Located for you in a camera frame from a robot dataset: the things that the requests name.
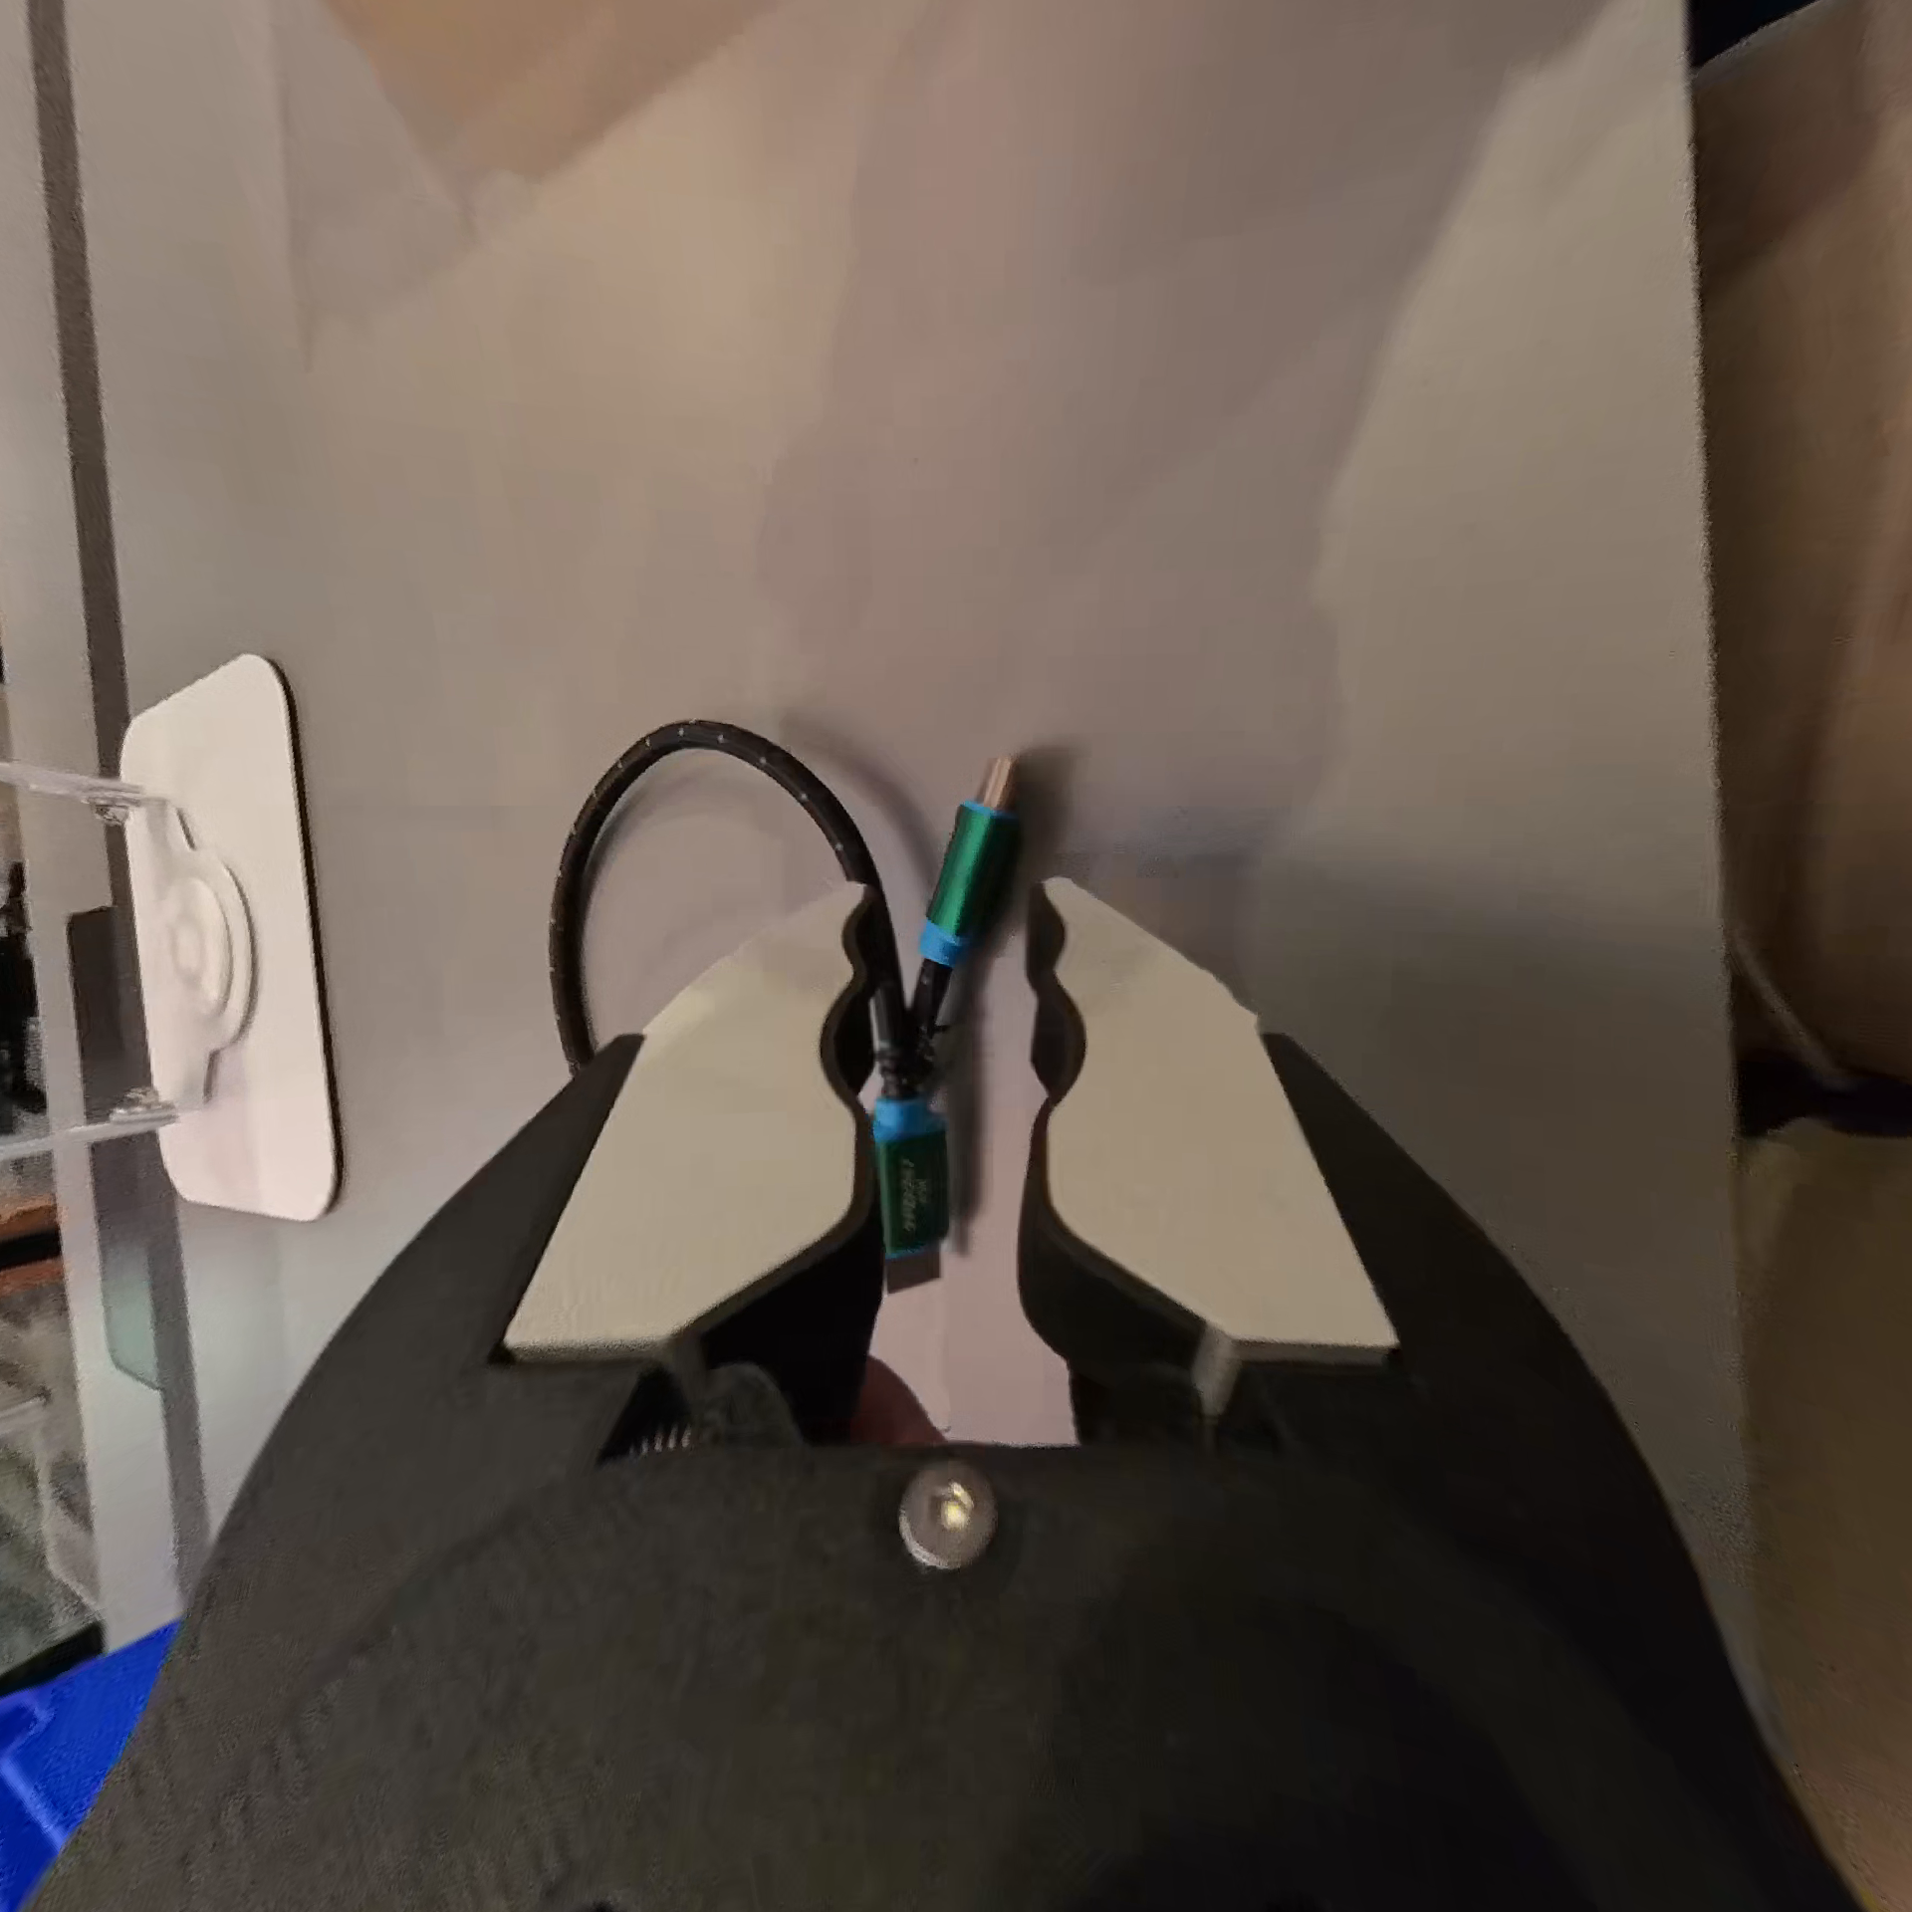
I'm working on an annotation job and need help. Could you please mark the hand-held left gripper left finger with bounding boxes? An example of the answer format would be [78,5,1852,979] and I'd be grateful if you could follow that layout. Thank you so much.
[501,883,885,1435]

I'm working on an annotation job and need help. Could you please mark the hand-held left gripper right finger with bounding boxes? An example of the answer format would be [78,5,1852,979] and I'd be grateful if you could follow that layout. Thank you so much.
[1022,875,1402,1418]

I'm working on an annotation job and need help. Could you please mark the short braided cable green plugs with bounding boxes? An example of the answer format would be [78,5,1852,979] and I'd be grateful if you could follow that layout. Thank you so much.
[550,722,1033,1295]

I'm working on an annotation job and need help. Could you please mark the blue plastic bin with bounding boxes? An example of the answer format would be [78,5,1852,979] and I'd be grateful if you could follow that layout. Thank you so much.
[0,1620,190,1905]

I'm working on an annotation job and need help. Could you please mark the person's leg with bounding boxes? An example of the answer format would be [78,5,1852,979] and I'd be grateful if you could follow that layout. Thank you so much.
[1690,46,1912,1082]
[1733,1119,1912,1912]

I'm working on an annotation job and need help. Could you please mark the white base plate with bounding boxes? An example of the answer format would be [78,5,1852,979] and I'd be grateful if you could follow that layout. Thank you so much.
[118,652,344,1222]

